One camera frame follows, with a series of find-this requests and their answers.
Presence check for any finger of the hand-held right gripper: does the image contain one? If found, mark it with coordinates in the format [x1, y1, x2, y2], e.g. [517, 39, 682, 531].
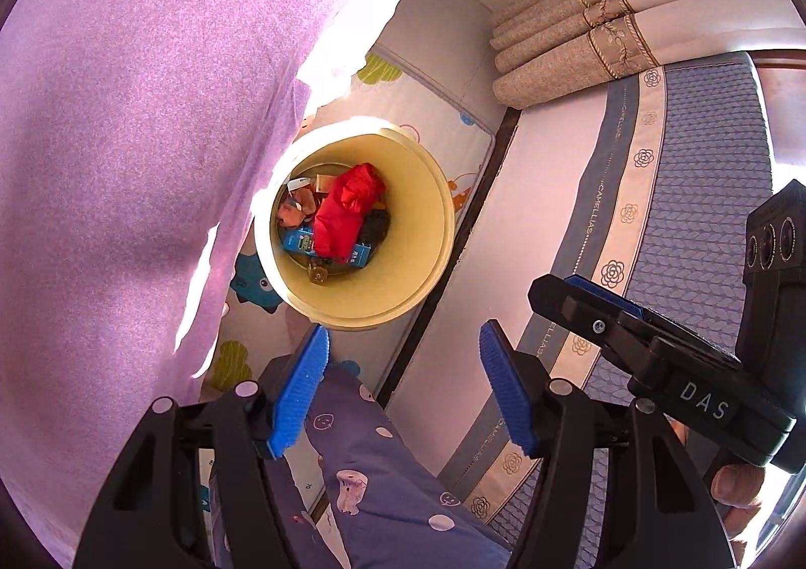
[527, 273, 657, 379]
[565, 274, 742, 364]

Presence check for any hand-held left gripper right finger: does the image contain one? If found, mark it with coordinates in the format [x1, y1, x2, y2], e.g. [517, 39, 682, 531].
[480, 320, 737, 569]

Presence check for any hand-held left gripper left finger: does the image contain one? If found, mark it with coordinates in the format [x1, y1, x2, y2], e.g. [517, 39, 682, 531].
[72, 325, 330, 569]

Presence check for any blue printed carton box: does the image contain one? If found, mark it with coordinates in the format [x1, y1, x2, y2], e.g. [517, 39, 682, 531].
[280, 227, 372, 269]

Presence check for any brown plush toy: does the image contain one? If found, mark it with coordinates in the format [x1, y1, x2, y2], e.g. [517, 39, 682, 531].
[277, 179, 322, 228]

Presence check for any red cloth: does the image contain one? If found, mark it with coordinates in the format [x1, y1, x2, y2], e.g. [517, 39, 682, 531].
[313, 163, 388, 258]

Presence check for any yellow round bin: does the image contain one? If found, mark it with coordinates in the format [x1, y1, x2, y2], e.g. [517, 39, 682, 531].
[255, 125, 455, 332]

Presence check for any person's right hand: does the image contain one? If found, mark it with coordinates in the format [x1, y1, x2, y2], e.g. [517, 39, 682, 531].
[710, 462, 769, 540]

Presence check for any purple patterned pajama leg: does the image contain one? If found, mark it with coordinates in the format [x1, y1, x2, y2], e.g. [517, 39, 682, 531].
[261, 358, 514, 569]

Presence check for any blue grey floral mattress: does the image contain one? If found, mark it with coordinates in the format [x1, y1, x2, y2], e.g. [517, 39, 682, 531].
[437, 49, 806, 545]

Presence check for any dark cloth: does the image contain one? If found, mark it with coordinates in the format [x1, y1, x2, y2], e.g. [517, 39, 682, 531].
[359, 209, 391, 246]

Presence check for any brown wooden furniture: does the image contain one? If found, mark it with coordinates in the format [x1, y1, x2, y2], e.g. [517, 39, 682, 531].
[752, 49, 806, 167]

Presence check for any cartoon print play mat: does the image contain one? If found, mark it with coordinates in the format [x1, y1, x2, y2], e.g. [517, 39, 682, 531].
[201, 46, 495, 545]

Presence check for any beige embroidered curtain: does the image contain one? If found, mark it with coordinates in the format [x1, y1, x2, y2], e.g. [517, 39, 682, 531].
[490, 0, 782, 110]

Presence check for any pink bed sheet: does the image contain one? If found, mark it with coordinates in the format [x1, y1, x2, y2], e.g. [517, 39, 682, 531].
[0, 0, 442, 557]

